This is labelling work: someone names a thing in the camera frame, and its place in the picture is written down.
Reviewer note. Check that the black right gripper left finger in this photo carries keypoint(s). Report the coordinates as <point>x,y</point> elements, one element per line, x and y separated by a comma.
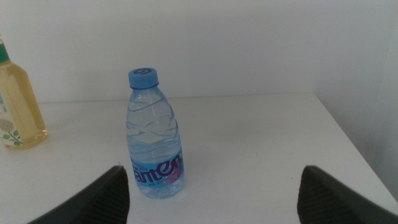
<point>105,202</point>

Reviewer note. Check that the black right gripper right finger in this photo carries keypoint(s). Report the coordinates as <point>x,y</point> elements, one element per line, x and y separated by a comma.
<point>323,202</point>

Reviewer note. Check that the clear water bottle blue cap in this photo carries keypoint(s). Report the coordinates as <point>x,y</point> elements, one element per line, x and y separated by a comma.
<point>152,140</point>

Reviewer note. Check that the yellow tea bottle green label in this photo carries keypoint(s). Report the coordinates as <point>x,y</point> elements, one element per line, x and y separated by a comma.
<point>21,109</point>

